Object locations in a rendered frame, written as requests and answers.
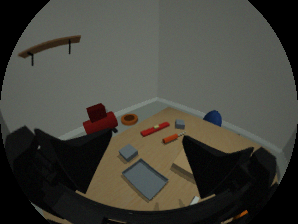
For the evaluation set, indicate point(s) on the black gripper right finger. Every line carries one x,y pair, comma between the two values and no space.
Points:
209,166

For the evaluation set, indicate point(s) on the orange-handled awl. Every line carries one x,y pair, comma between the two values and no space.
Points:
169,138

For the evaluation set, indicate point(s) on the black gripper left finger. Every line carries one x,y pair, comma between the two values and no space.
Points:
78,157

